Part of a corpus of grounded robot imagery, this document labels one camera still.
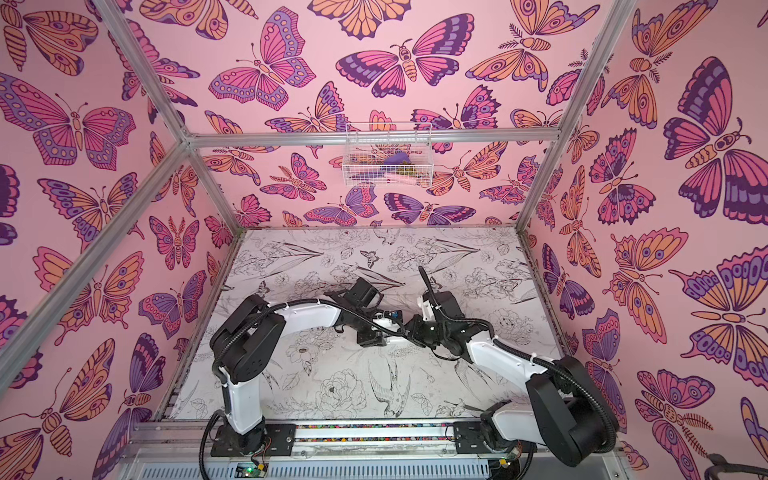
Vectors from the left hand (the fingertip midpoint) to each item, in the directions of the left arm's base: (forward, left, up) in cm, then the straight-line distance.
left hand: (386, 330), depth 92 cm
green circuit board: (-35, +33, -3) cm, 48 cm away
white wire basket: (+46, -1, +32) cm, 56 cm away
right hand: (-4, -4, +8) cm, 10 cm away
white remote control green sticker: (-4, -4, 0) cm, 6 cm away
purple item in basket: (+46, -4, +31) cm, 55 cm away
